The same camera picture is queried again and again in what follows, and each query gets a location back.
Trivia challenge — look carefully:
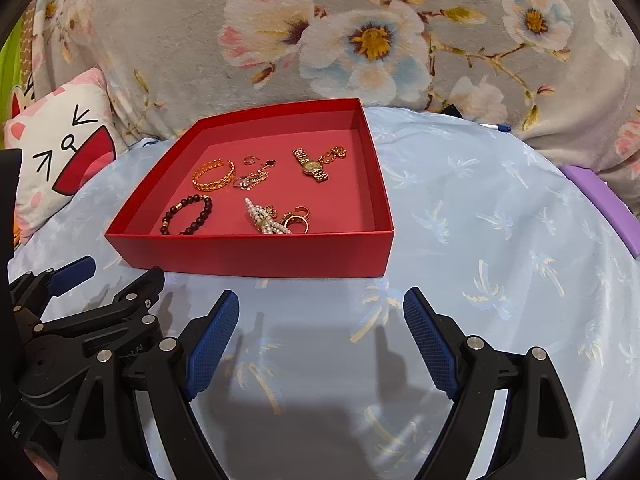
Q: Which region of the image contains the grey floral blanket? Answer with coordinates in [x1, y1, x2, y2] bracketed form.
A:
[23, 0, 639, 206]

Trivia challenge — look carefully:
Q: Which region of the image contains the white pearl bracelet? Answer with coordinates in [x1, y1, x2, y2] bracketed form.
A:
[243, 197, 292, 236]

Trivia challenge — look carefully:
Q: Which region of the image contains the purple cloth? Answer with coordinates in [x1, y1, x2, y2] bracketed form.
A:
[560, 165, 640, 260]

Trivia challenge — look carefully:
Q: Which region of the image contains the gold ball chain bracelet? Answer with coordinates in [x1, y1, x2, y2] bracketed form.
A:
[319, 145, 350, 165]

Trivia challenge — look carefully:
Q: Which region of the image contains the small rose gold earring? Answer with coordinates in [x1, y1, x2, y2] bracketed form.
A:
[243, 155, 259, 166]

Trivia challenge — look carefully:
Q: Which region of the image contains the gold clover chain bracelet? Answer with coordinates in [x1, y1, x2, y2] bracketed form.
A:
[238, 159, 278, 192]

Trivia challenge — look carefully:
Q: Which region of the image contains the colourful cartoon bedsheet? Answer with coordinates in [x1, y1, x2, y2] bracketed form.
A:
[0, 6, 36, 128]

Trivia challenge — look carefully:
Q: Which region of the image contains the white pink cat pillow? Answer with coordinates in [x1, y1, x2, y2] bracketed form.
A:
[3, 67, 127, 243]

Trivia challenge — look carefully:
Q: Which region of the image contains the gold hoop earring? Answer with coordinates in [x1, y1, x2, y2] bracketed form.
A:
[293, 206, 310, 219]

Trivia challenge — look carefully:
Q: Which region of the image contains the gold ring with flower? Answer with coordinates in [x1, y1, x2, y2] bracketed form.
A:
[280, 212, 309, 234]

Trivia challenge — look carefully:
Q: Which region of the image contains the gold wrist watch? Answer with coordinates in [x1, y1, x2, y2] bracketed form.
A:
[293, 148, 329, 183]

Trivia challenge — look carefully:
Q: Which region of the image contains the dark bead bracelet gold charm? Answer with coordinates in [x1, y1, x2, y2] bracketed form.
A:
[160, 194, 213, 236]

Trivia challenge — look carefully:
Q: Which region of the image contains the person's left hand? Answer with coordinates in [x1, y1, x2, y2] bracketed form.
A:
[24, 448, 58, 480]

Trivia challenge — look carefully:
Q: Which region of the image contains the gold twisted bangle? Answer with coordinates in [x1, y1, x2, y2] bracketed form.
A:
[191, 159, 235, 192]

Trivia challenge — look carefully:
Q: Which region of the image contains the blue white pen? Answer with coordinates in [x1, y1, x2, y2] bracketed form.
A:
[480, 124, 512, 133]

